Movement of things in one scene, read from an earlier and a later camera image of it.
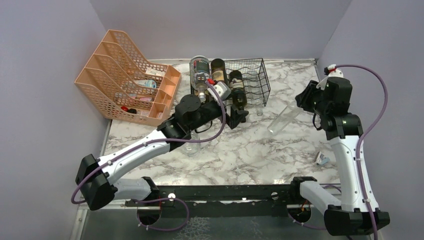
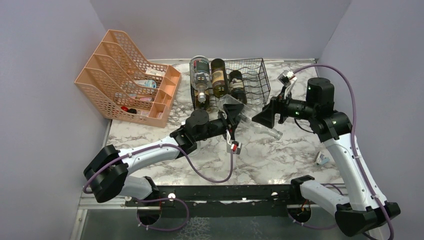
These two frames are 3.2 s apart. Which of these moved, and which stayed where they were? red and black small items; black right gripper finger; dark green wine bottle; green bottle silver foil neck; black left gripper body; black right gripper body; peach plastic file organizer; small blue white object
Moved: black right gripper finger; black right gripper body; black left gripper body
Stayed: green bottle silver foil neck; dark green wine bottle; red and black small items; small blue white object; peach plastic file organizer
